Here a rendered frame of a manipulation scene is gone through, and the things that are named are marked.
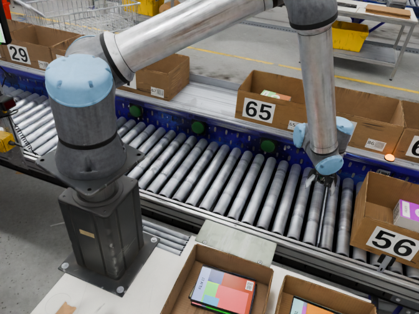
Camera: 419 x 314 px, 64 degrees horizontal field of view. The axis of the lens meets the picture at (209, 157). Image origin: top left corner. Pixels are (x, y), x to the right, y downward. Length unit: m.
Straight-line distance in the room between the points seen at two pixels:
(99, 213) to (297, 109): 1.08
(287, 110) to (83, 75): 1.11
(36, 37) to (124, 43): 1.84
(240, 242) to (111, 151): 0.66
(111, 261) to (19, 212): 1.62
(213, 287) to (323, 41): 0.81
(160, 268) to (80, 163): 0.53
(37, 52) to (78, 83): 1.58
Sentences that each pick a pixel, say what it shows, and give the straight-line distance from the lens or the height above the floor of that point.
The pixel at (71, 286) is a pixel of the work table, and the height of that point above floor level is 0.75.
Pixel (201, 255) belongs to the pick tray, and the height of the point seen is 0.80.
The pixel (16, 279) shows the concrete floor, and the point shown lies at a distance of 2.34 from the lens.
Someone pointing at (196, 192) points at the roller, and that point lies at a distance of 1.52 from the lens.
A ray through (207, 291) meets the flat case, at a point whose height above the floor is 0.80.
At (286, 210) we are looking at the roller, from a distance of 1.51.
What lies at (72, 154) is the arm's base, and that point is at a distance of 0.91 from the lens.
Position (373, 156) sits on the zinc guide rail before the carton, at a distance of 1.75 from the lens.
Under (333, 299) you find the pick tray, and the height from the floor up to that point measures 0.80.
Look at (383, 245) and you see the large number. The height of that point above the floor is 0.81.
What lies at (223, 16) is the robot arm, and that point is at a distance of 0.95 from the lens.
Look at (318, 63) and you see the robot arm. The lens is 0.95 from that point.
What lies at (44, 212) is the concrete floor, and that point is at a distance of 2.64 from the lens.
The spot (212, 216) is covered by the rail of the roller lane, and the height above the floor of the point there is 0.74.
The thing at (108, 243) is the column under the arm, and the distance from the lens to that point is 1.09.
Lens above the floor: 1.80
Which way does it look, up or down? 37 degrees down
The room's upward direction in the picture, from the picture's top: 4 degrees clockwise
